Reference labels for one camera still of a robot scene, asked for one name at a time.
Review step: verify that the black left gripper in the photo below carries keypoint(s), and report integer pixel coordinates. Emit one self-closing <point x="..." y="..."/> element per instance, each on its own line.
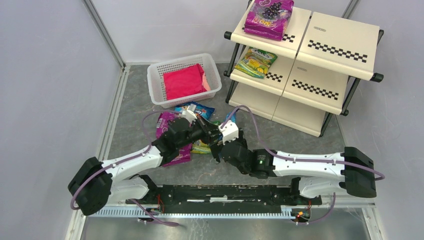
<point x="205" y="129"/>

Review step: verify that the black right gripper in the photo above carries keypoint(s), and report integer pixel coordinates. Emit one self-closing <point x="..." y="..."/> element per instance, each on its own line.
<point x="218" y="148"/>

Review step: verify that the blue Slendy bag front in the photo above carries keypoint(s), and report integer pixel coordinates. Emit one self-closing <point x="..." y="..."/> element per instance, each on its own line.
<point x="230" y="117"/>

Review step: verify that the blue slendy bag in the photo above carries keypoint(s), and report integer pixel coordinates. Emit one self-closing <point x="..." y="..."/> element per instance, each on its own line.
<point x="230" y="117"/>
<point x="203" y="111"/>

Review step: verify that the purple grape candy bag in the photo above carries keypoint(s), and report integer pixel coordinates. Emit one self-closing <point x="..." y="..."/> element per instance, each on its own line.
<point x="269" y="18"/>
<point x="163" y="122"/>
<point x="184" y="154"/>

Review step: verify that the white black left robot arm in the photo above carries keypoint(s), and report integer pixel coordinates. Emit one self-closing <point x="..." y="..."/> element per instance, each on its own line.
<point x="91" y="186"/>

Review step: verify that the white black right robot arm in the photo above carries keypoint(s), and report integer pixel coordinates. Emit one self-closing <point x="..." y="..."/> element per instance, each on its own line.
<point x="350" y="172"/>

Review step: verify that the green Fox's candy bag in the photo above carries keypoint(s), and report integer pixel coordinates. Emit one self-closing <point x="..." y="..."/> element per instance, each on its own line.
<point x="199" y="147"/>

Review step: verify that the green candy bag on shelf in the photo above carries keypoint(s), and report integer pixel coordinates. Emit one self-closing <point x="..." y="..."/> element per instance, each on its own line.
<point x="256" y="62"/>

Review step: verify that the cream three-tier shelf rack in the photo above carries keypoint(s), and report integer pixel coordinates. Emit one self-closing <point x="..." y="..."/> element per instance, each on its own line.
<point x="321" y="59"/>

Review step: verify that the blue Slendy bag near basket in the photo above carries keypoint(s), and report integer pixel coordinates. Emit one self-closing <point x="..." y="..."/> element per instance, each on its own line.
<point x="203" y="111"/>

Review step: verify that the white plastic basket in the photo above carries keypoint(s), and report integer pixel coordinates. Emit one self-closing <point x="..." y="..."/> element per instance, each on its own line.
<point x="156" y="85"/>

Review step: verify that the pink folded cloth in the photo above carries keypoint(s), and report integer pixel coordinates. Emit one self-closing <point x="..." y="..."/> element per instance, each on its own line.
<point x="185" y="82"/>

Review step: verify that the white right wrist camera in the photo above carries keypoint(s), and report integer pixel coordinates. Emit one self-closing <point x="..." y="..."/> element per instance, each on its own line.
<point x="229" y="131"/>

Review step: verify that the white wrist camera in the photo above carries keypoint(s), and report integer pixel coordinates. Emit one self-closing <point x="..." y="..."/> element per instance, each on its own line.
<point x="229" y="131"/>
<point x="188" y="112"/>

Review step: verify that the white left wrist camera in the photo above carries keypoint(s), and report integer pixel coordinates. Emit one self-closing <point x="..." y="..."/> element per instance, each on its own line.
<point x="188" y="112"/>

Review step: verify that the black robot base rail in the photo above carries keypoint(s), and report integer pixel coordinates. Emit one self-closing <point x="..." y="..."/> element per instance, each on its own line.
<point x="224" y="199"/>

